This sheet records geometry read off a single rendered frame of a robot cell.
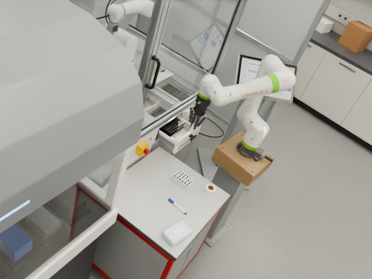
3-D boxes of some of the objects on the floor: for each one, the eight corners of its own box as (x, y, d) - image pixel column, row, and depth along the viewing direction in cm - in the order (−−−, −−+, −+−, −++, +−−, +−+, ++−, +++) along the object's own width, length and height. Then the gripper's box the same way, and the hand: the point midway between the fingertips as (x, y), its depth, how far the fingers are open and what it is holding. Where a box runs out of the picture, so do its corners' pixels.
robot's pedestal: (231, 227, 319) (267, 165, 272) (211, 247, 298) (247, 183, 251) (204, 205, 329) (234, 141, 283) (182, 222, 308) (212, 156, 262)
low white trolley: (195, 260, 285) (230, 195, 238) (145, 323, 239) (176, 258, 192) (137, 215, 301) (159, 146, 254) (79, 266, 255) (93, 193, 209)
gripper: (190, 99, 228) (180, 129, 242) (207, 110, 224) (196, 140, 239) (196, 95, 233) (186, 124, 248) (213, 106, 229) (202, 135, 244)
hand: (192, 128), depth 241 cm, fingers closed
